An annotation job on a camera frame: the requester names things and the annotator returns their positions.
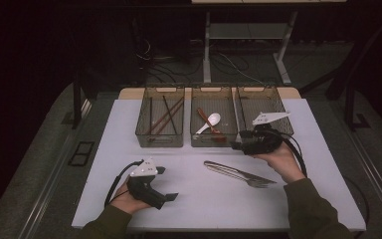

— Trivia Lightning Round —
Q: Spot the tangle of floor cables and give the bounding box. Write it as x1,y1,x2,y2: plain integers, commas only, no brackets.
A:
135,38,280,88

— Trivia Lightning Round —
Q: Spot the brown wooden spoon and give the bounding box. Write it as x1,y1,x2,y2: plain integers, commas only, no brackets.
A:
196,107,229,143

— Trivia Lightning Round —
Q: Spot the black rectangular floor frame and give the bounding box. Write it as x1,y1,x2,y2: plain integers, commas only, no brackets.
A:
67,140,96,167

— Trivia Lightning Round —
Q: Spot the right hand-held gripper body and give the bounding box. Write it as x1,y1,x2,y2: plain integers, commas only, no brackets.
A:
243,111,291,156

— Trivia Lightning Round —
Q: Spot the wire basket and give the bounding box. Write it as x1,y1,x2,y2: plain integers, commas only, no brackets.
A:
134,85,186,148
190,84,239,148
234,85,294,148

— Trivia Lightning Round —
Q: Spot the person's left hand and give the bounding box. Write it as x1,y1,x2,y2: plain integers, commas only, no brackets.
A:
110,180,151,215

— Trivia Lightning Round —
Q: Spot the black metal stand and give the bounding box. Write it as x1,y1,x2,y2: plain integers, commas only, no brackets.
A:
72,68,101,130
299,13,382,132

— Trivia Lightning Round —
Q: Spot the person's right hand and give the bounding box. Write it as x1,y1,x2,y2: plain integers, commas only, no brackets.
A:
255,142,307,184

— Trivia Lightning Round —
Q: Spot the right hand-held gripper cable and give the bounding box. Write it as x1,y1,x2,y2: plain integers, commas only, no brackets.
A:
267,128,308,178

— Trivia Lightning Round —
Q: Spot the left hand-held gripper cable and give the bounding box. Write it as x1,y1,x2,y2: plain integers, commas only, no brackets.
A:
103,159,144,209

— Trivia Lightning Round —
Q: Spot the grey metal desk frame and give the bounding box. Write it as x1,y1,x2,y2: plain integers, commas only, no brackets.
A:
202,11,298,86

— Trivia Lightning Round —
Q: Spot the hand-held gripper cable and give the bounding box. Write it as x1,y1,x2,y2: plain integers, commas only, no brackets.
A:
103,159,144,209
267,128,308,178

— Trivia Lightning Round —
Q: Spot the black cable beside table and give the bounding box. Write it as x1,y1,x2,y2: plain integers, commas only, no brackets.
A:
342,175,372,238

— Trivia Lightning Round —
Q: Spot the white ceramic spoon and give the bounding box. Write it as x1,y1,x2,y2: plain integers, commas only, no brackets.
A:
195,113,222,135

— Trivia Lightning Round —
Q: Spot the metal fork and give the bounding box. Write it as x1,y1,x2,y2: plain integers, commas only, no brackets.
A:
208,164,274,190

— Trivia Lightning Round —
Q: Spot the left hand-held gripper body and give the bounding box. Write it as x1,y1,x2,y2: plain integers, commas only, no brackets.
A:
125,157,167,211

